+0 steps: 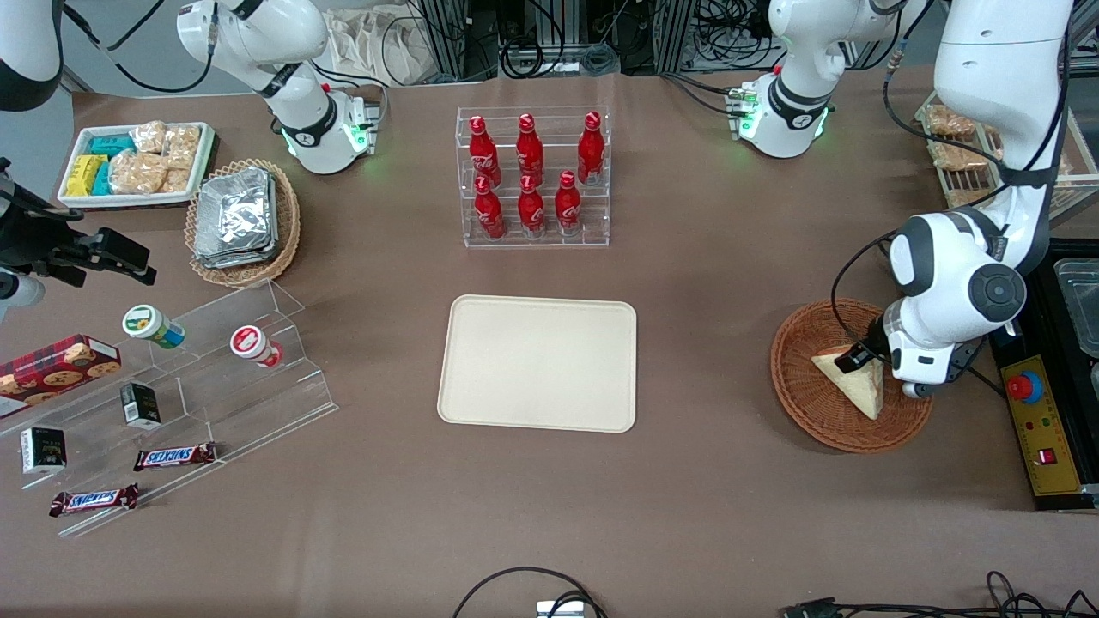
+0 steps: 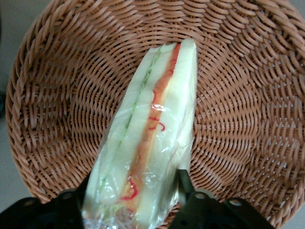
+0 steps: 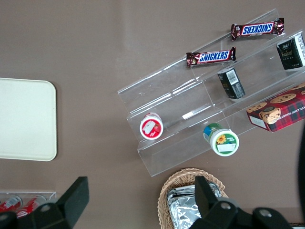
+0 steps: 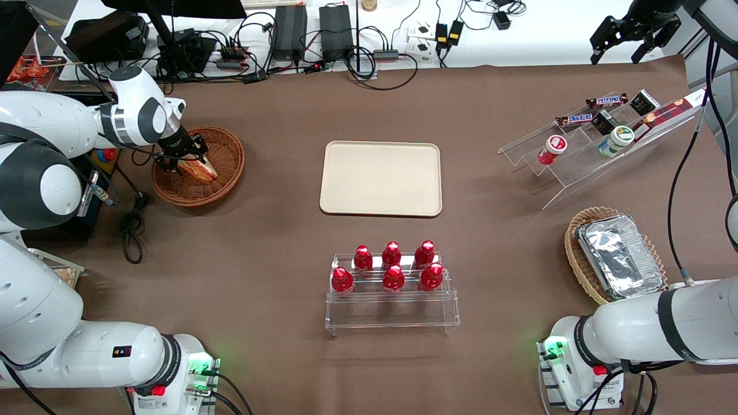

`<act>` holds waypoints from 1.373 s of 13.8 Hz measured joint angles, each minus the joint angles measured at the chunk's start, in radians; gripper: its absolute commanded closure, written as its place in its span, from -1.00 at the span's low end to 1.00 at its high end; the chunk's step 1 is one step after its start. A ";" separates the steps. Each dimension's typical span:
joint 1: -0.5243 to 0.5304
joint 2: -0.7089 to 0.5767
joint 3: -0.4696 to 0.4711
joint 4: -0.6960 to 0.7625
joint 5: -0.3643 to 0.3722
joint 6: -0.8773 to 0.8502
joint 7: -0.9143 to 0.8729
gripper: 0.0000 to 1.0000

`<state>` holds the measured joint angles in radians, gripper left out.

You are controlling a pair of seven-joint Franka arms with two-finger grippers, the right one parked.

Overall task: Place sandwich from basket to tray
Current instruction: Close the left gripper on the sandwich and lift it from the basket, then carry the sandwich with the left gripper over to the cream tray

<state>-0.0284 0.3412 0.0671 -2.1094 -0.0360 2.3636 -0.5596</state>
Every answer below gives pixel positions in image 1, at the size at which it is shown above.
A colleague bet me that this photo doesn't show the triangular sandwich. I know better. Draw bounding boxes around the triangular sandwich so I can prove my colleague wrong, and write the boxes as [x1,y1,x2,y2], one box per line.
[811,343,886,421]

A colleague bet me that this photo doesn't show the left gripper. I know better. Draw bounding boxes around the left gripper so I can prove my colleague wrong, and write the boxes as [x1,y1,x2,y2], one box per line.
[835,318,985,399]

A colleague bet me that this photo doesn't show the black countertop appliance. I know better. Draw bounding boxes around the black countertop appliance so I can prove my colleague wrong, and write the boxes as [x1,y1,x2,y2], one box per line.
[987,239,1099,512]

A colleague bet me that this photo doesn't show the brown round wicker basket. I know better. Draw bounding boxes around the brown round wicker basket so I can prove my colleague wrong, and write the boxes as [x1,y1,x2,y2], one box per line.
[770,297,935,454]

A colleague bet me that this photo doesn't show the white wire rack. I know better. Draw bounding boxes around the white wire rack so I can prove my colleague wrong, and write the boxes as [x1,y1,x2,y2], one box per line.
[914,90,1099,226]

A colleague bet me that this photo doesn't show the light oval wicker basket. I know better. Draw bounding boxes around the light oval wicker basket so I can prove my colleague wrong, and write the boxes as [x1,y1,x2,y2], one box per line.
[185,158,301,288]

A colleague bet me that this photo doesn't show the beige cloth bag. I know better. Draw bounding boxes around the beige cloth bag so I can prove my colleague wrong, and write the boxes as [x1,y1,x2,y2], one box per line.
[325,7,435,87]

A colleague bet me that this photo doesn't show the aluminium frame with cables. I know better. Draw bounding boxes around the aluminium frame with cables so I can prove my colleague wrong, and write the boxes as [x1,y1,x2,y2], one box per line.
[410,0,774,83]

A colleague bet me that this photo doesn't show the black power cable with plug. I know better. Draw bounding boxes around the black power cable with plug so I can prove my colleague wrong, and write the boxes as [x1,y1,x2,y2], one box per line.
[966,359,1007,397]

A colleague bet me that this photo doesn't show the small black carton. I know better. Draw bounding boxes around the small black carton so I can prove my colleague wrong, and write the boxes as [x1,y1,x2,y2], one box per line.
[20,427,68,476]
[119,382,162,430]

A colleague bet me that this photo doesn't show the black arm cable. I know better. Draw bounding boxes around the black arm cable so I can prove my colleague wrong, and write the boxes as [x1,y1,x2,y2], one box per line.
[883,43,1074,190]
[62,0,217,94]

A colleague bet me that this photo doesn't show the green lid snack cup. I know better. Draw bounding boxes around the green lid snack cup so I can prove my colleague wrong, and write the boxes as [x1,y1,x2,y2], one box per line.
[122,304,186,350]

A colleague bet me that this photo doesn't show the clear acrylic stepped shelf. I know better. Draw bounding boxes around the clear acrylic stepped shelf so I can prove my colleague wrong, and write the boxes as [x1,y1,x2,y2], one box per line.
[0,279,338,540]

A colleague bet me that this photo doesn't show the Snickers chocolate bar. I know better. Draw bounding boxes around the Snickers chocolate bar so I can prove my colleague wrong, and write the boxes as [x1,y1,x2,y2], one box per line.
[133,442,218,472]
[49,483,140,518]

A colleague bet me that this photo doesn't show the clear plastic container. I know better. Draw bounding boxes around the clear plastic container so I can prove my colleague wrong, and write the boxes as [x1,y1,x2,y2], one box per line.
[1053,257,1099,358]

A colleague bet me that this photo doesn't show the red tartan cookie box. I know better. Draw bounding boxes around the red tartan cookie box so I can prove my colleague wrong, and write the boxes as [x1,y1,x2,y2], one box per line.
[0,334,123,420]

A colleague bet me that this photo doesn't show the red cola bottle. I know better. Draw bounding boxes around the red cola bottle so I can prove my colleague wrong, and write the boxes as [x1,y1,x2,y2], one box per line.
[577,111,606,186]
[516,112,545,186]
[555,170,583,236]
[474,175,506,240]
[468,115,502,186]
[518,174,546,238]

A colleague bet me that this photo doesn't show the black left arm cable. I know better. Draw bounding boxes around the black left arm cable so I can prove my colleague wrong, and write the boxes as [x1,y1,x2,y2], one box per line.
[883,43,1074,190]

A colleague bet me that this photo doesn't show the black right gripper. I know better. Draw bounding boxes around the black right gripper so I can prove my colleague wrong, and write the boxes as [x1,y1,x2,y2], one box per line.
[0,158,158,289]

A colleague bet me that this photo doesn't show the red lid snack cup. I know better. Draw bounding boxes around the red lid snack cup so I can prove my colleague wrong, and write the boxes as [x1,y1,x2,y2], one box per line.
[229,324,284,368]

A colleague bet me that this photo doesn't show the yellow snack pack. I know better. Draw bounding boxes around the yellow snack pack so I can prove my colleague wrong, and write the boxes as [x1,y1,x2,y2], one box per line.
[66,154,108,197]

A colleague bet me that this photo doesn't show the yellow emergency stop box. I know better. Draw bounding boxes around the yellow emergency stop box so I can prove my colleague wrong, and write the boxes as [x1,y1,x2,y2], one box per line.
[999,354,1084,498]

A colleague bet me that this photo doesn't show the black tangled cables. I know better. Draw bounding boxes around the black tangled cables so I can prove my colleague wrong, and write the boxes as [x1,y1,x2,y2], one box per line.
[780,570,1099,618]

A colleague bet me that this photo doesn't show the white rectangular snack tray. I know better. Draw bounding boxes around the white rectangular snack tray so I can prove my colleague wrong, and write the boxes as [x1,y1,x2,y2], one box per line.
[57,121,216,209]

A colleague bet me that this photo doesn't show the stack of silver foil packs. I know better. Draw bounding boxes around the stack of silver foil packs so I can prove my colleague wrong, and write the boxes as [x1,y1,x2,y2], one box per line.
[193,167,280,270]

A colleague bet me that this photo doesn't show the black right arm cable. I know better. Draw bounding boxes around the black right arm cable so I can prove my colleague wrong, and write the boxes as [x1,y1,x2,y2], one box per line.
[62,0,217,94]

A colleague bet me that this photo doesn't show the clear acrylic bottle rack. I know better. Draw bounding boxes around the clear acrylic bottle rack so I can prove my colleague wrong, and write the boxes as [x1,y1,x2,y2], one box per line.
[457,106,612,250]

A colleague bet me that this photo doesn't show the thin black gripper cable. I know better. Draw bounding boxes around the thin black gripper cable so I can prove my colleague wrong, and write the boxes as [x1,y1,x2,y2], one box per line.
[829,230,902,346]

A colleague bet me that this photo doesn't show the beige plastic tray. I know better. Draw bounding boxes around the beige plastic tray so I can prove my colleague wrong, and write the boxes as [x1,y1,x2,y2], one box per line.
[436,294,638,434]

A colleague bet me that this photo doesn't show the black looped cable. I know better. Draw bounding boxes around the black looped cable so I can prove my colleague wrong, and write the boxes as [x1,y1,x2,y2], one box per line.
[452,566,607,618]

